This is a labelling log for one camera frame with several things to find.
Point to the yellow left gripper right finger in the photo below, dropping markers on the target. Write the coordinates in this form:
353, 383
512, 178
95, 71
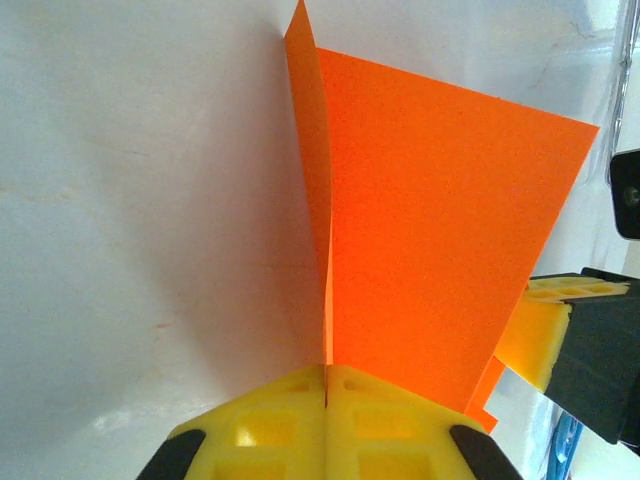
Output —
400, 440

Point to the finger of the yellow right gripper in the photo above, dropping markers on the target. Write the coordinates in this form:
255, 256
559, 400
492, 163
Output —
537, 340

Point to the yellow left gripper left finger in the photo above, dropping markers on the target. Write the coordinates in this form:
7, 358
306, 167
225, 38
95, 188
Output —
260, 440

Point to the orange paper sheet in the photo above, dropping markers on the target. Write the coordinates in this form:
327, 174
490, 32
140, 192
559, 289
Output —
425, 200

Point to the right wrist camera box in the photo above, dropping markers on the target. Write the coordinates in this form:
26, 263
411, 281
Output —
627, 195

